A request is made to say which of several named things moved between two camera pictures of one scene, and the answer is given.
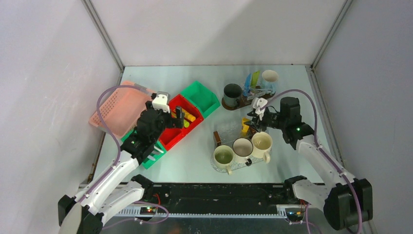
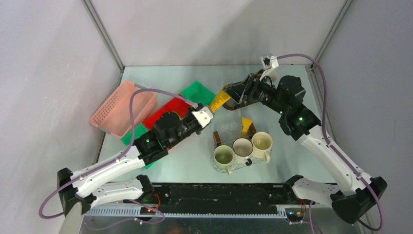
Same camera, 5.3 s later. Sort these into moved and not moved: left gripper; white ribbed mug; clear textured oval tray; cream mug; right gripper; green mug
Moved: right gripper; left gripper
Not moved: green mug; cream mug; white ribbed mug; clear textured oval tray
